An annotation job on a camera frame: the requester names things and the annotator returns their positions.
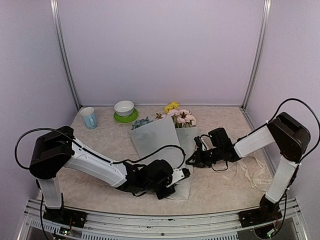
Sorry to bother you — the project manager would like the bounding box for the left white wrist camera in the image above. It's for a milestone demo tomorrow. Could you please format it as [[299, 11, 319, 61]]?
[[172, 167, 191, 184]]

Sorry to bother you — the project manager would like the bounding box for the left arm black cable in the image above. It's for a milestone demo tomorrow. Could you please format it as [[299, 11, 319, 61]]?
[[14, 128, 187, 171]]

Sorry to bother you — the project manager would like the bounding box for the left aluminium frame post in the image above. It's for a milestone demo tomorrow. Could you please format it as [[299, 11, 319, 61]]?
[[49, 0, 82, 111]]

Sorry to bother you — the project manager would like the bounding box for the yellow fake flower stem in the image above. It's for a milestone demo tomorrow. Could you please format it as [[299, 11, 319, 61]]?
[[163, 101, 180, 114]]

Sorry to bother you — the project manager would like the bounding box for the white ceramic bowl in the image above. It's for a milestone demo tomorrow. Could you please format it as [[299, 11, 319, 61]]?
[[114, 100, 135, 117]]

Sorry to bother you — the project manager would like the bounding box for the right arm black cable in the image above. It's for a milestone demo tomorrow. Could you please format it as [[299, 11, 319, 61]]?
[[271, 98, 320, 165]]

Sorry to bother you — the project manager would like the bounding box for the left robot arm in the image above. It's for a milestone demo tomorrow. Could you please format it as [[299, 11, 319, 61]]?
[[29, 126, 185, 228]]

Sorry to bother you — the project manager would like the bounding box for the blue fake flower bunch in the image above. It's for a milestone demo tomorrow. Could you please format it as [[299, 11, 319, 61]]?
[[131, 117, 153, 130]]

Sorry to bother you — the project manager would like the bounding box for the pink fake flower bunch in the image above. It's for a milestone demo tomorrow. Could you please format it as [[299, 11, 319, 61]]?
[[155, 109, 197, 129]]

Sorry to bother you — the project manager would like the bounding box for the green plate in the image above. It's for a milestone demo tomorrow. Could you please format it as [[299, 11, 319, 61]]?
[[113, 108, 139, 124]]

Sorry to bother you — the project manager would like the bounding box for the light blue mug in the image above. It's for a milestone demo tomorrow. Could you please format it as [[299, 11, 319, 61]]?
[[80, 107, 98, 130]]

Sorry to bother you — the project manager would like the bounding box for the right aluminium frame post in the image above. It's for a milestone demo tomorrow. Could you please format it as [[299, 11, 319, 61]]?
[[241, 0, 272, 111]]

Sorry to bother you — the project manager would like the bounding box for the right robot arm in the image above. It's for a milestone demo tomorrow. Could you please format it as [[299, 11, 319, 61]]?
[[185, 112, 311, 228]]

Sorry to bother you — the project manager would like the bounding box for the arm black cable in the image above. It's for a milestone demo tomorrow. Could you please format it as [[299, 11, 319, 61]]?
[[14, 128, 187, 171], [271, 98, 320, 165]]

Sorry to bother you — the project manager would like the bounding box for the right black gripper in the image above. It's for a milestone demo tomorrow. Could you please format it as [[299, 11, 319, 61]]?
[[185, 146, 223, 168]]

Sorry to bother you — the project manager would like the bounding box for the aluminium frame post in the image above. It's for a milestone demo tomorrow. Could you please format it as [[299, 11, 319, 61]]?
[[241, 0, 272, 111], [49, 0, 82, 111]]

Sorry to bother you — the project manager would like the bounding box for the front aluminium rail base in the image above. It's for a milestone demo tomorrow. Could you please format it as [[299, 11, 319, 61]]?
[[14, 198, 310, 240]]

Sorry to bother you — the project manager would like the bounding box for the cream printed ribbon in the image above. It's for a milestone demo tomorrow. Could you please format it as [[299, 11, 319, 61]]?
[[219, 152, 273, 192]]

